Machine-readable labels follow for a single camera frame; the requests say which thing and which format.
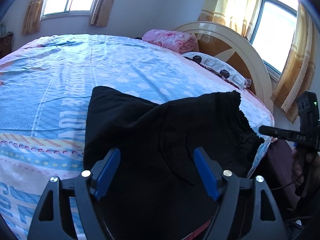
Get black pants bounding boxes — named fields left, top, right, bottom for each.
left=84, top=86, right=264, bottom=239

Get person right hand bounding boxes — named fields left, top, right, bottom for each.
left=291, top=148, right=319, bottom=186

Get red plaid mattress sheet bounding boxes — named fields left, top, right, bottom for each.
left=182, top=218, right=212, bottom=240

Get white patterned pillow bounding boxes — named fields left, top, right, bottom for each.
left=182, top=52, right=252, bottom=89

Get window by headboard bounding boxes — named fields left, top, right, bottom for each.
left=250, top=0, right=298, bottom=80

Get cream wooden headboard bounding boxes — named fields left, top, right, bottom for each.
left=175, top=21, right=274, bottom=113

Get pink floral folded quilt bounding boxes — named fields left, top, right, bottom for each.
left=142, top=29, right=199, bottom=54

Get yellow curtain by headboard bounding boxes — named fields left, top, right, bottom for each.
left=197, top=0, right=261, bottom=40

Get brown wooden desk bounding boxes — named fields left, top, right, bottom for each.
left=0, top=31, right=14, bottom=59

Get left peach curtain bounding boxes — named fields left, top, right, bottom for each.
left=22, top=0, right=44, bottom=35

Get peach curtain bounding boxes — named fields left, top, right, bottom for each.
left=22, top=0, right=44, bottom=35
left=90, top=0, right=114, bottom=27

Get right peach curtain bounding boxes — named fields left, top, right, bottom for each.
left=90, top=0, right=114, bottom=27

